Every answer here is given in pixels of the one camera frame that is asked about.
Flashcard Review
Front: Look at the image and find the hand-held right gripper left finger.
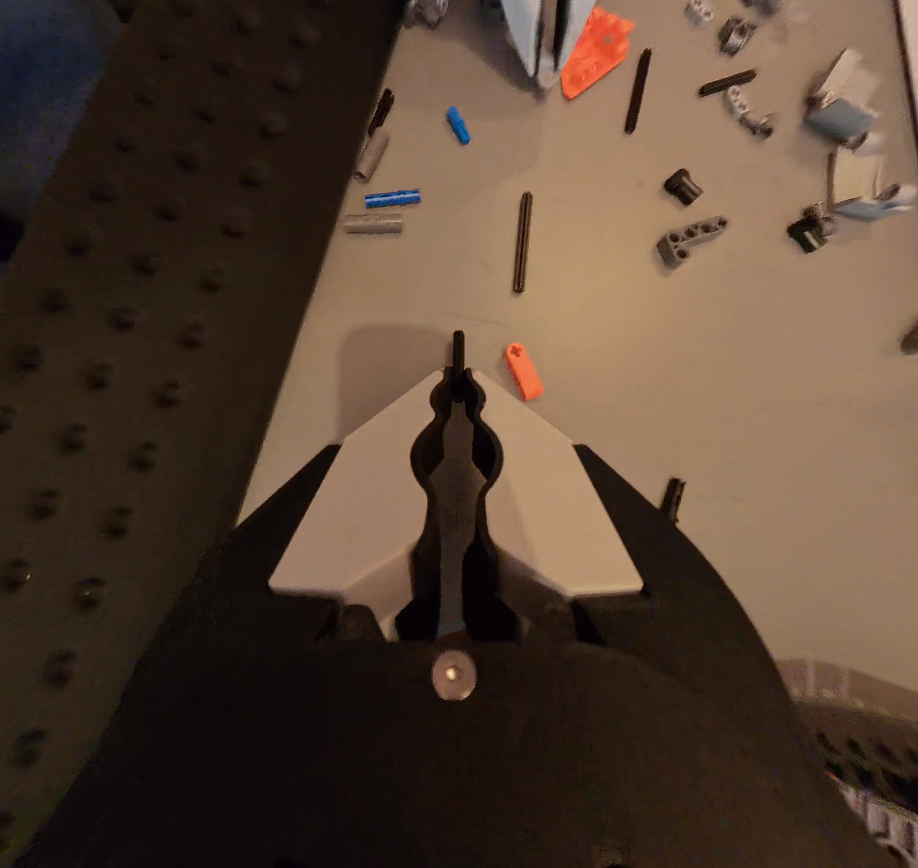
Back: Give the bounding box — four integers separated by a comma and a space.
269, 369, 460, 639

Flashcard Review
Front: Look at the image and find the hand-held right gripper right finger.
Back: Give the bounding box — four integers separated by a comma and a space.
466, 369, 644, 639

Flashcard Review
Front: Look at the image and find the small orange toy connector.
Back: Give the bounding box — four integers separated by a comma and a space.
504, 342, 545, 403

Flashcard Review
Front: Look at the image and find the orange flat toy panel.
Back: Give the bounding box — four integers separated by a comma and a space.
559, 7, 637, 101

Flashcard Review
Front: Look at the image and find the black toy connector sleeve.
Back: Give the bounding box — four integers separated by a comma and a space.
663, 168, 704, 207

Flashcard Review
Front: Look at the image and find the grey toy tube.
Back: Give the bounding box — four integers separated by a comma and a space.
353, 129, 390, 182

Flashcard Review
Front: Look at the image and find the long black toy axle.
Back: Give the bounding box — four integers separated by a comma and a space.
513, 191, 534, 295

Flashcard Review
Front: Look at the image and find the dark grey toy connector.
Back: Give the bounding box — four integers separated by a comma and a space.
656, 217, 729, 268

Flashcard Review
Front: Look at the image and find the black dotted mat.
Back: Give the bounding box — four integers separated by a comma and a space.
0, 0, 431, 862

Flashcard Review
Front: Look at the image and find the grey toy brick panel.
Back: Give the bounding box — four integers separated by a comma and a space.
803, 50, 883, 152
825, 151, 918, 223

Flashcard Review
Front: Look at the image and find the small black toy brick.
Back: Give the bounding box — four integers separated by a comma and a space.
787, 204, 836, 253

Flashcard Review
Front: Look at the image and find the person's dark blue clothing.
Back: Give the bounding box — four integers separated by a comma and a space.
0, 0, 123, 266

